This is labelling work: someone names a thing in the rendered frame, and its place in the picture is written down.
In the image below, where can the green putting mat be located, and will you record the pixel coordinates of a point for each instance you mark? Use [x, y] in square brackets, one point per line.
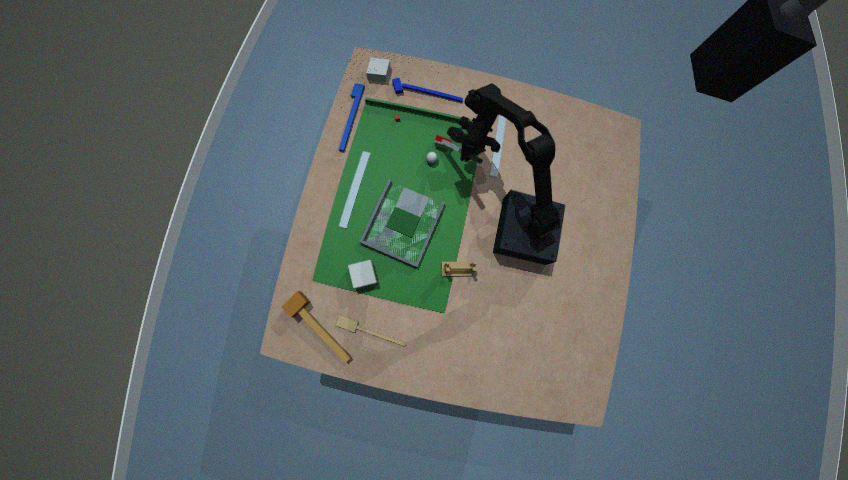
[398, 150]

